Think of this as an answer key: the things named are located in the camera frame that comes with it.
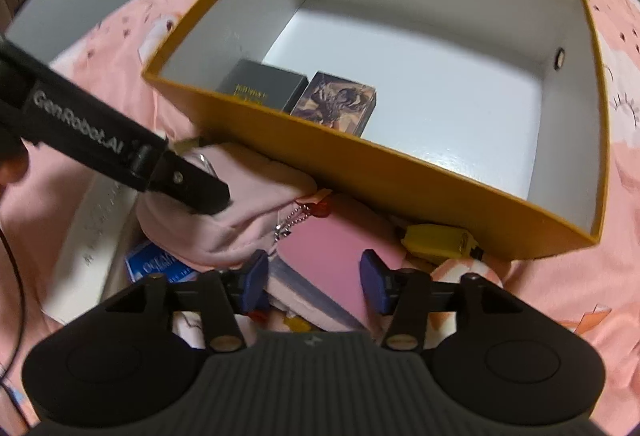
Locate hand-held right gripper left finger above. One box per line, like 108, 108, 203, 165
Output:
105, 250, 273, 352

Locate printed card box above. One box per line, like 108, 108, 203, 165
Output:
290, 70, 378, 139

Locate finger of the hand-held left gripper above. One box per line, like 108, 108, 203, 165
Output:
145, 148, 231, 217

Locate pink cloth pouch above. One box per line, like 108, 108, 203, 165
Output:
136, 142, 318, 273

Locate pink notebook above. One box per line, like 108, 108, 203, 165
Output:
267, 217, 408, 333

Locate small black box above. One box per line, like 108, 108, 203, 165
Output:
216, 58, 309, 113

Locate blue card box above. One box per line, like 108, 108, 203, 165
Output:
124, 240, 203, 285

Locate orange cardboard box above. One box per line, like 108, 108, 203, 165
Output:
142, 0, 612, 263

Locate pink printed blanket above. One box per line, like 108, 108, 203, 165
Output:
0, 0, 640, 422

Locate yellow plastic case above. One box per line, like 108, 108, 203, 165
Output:
399, 223, 485, 267

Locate bead chain keychain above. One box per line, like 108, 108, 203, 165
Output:
271, 190, 333, 251

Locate long white box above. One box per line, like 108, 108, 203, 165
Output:
42, 176, 142, 324

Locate person's left hand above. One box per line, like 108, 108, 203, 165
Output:
0, 151, 29, 189

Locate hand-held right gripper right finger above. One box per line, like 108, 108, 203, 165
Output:
361, 250, 522, 352

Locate white pink round toy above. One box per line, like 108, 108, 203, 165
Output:
429, 258, 503, 289

